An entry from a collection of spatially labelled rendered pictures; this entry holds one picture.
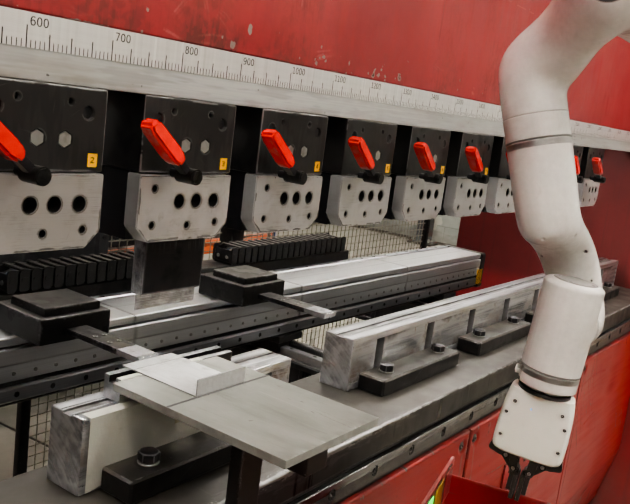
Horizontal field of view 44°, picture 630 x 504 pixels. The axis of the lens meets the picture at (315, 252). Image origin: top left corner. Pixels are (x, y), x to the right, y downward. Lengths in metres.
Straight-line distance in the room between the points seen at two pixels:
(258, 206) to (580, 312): 0.46
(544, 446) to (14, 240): 0.76
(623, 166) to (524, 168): 1.83
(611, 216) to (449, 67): 1.58
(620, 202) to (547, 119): 1.83
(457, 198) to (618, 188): 1.44
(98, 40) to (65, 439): 0.45
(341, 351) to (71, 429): 0.57
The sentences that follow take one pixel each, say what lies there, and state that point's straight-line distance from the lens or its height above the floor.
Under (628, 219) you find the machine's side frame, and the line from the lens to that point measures 2.94.
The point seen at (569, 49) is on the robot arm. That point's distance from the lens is 1.10.
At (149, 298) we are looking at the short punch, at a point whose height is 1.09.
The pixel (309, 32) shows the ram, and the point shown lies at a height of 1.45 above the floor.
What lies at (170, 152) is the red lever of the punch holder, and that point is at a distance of 0.87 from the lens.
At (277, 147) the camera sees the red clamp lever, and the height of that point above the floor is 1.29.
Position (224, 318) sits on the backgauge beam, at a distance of 1.47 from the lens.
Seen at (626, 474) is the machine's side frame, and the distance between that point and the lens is 3.10.
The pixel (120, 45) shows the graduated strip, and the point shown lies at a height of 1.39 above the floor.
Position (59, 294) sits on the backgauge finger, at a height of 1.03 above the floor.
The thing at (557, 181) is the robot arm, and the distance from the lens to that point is 1.12.
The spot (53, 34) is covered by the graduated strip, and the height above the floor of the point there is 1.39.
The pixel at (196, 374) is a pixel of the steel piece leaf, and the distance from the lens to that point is 1.02.
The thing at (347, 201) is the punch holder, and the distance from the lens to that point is 1.22.
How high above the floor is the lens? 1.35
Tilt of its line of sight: 10 degrees down
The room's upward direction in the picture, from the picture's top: 7 degrees clockwise
